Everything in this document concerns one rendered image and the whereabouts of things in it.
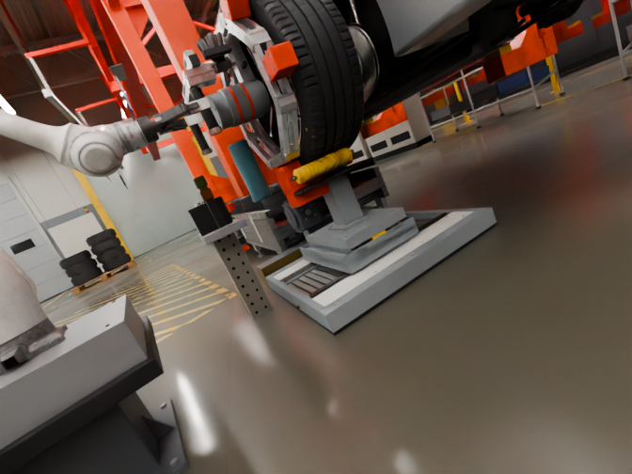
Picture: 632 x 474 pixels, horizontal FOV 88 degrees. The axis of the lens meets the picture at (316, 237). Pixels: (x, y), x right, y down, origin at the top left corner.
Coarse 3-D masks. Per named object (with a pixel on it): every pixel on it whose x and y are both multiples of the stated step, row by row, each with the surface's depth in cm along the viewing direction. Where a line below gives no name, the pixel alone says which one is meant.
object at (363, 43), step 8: (352, 32) 139; (360, 32) 136; (360, 40) 137; (368, 40) 136; (360, 48) 140; (368, 48) 136; (360, 56) 142; (368, 56) 138; (376, 56) 137; (360, 64) 144; (368, 64) 140; (376, 64) 139; (368, 72) 143; (376, 72) 141; (368, 80) 145; (376, 80) 143; (368, 88) 147; (376, 88) 146; (368, 96) 150
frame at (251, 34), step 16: (224, 32) 117; (240, 32) 105; (256, 32) 102; (256, 48) 101; (224, 80) 141; (272, 96) 107; (288, 96) 106; (288, 112) 108; (256, 128) 152; (256, 144) 148; (288, 144) 118; (272, 160) 136; (288, 160) 123
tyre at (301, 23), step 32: (256, 0) 105; (288, 0) 104; (320, 0) 106; (288, 32) 100; (320, 32) 103; (320, 64) 104; (352, 64) 109; (320, 96) 107; (352, 96) 113; (320, 128) 114; (352, 128) 124
